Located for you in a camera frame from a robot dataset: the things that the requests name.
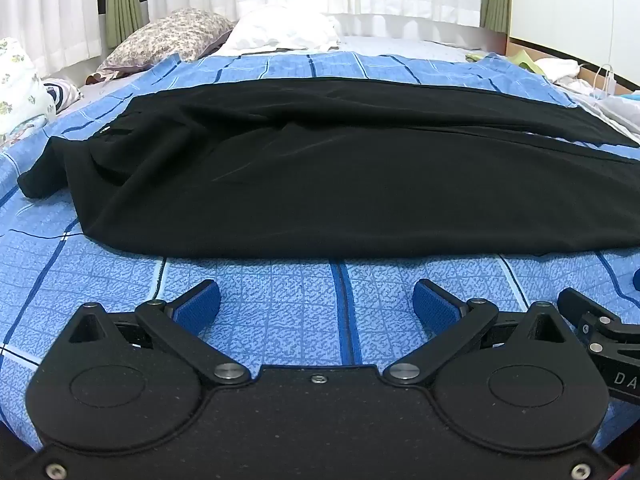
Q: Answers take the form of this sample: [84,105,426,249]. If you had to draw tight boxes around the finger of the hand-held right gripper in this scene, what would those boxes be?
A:
[556,287,640,362]

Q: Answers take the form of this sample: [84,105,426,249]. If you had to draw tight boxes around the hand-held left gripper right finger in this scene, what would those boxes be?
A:
[382,278,576,387]

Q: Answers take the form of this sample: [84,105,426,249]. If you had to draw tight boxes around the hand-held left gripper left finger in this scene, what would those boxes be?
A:
[67,280,252,387]

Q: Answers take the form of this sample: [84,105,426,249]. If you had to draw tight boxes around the black pants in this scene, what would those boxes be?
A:
[16,77,640,259]

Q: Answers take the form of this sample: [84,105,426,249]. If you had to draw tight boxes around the blue checked blanket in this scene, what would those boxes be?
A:
[0,51,640,453]

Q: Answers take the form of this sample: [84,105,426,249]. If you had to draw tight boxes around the pile of white clothes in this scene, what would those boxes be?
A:
[534,56,640,135]

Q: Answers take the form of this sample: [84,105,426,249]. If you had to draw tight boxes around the cartoon printed pillow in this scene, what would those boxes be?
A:
[0,112,53,152]

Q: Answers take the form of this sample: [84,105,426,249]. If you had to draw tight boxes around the striped white cloth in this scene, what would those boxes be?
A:
[44,79,83,113]

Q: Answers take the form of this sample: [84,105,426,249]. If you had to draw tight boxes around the green cloth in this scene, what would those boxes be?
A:
[465,49,547,75]

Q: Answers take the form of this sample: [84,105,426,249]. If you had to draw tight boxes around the floral patterned pillow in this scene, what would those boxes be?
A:
[85,7,237,86]

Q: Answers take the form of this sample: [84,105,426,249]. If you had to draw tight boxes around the white quilt with green print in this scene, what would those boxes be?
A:
[0,37,57,136]

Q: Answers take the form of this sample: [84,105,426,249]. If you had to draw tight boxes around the white pillow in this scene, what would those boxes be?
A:
[220,5,342,53]

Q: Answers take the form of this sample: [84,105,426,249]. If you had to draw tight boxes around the white cable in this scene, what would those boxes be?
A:
[594,63,619,97]

